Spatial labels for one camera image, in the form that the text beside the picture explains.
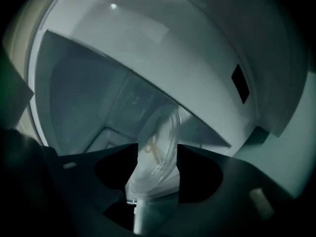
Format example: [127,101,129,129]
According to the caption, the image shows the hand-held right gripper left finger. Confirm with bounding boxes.
[42,143,139,234]

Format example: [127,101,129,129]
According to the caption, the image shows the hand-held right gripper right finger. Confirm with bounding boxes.
[170,143,298,237]

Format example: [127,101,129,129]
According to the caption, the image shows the white microwave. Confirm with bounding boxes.
[24,0,312,234]

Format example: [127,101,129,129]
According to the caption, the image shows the beige turntable drive coupler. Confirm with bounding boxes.
[144,134,161,165]

